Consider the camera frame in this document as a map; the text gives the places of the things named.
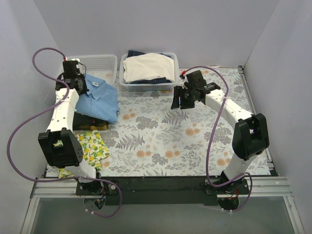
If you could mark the navy folded garment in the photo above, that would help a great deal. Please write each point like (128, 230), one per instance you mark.
(151, 80)

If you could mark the dark striped folded shirt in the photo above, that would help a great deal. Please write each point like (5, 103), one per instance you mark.
(82, 122)

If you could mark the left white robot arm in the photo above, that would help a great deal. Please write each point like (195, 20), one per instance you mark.
(60, 146)

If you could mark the white plastic basket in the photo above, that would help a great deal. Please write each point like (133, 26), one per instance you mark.
(100, 66)
(149, 87)

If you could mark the light blue long sleeve shirt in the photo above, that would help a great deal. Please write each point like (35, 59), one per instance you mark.
(100, 101)

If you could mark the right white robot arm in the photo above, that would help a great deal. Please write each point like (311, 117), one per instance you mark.
(250, 136)

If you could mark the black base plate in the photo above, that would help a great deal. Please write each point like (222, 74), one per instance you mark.
(154, 190)

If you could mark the right white plastic basket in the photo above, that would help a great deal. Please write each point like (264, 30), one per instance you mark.
(149, 87)

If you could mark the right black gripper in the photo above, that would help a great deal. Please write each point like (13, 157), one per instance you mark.
(183, 98)

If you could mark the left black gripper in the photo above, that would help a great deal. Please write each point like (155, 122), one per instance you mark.
(70, 79)

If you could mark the cream folded garment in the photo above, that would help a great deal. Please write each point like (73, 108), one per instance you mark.
(148, 67)

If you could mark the left white plastic basket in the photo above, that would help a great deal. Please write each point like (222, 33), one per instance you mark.
(100, 66)

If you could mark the lemon print folded shirt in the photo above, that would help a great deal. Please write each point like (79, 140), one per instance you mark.
(94, 151)

